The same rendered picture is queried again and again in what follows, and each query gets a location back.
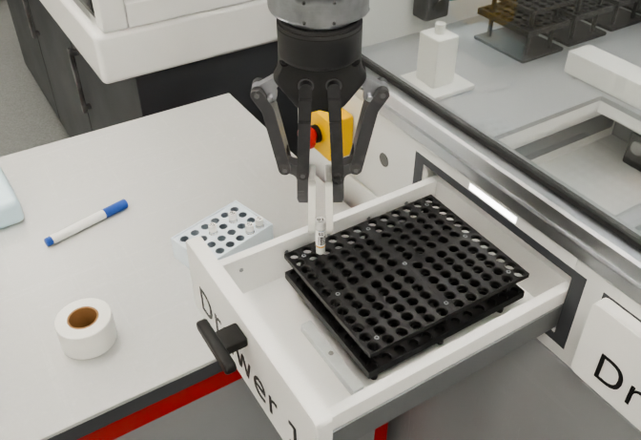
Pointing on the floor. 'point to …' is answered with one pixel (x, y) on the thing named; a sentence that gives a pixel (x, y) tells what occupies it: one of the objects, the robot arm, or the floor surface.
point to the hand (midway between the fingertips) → (320, 199)
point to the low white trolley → (133, 277)
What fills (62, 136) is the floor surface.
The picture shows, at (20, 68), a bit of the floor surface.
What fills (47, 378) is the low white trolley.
